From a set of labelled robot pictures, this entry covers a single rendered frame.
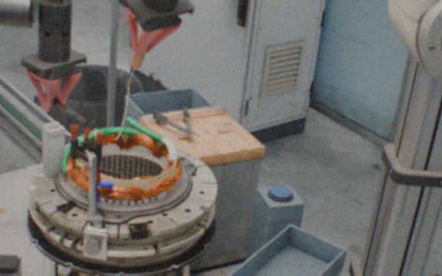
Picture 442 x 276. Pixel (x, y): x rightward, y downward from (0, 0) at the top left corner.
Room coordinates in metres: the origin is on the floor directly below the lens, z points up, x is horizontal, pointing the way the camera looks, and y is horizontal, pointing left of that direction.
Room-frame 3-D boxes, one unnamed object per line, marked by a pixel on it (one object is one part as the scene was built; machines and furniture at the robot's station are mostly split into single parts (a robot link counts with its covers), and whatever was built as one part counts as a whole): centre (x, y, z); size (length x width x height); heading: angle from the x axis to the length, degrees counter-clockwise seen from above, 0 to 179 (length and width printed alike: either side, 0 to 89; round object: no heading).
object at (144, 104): (1.51, 0.13, 0.92); 0.17 x 0.11 x 0.28; 121
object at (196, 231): (1.01, 0.05, 1.06); 0.09 x 0.04 x 0.01; 127
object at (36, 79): (1.21, 0.31, 1.21); 0.07 x 0.07 x 0.09; 53
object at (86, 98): (2.71, 0.54, 0.39); 0.39 x 0.39 x 0.35
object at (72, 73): (1.21, 0.31, 1.21); 0.07 x 0.07 x 0.09; 53
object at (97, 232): (0.94, 0.18, 1.07); 0.04 x 0.02 x 0.05; 85
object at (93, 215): (0.97, 0.19, 1.15); 0.03 x 0.02 x 0.12; 29
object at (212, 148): (1.38, 0.05, 1.05); 0.20 x 0.19 x 0.02; 31
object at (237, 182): (1.38, 0.05, 0.91); 0.19 x 0.19 x 0.26; 31
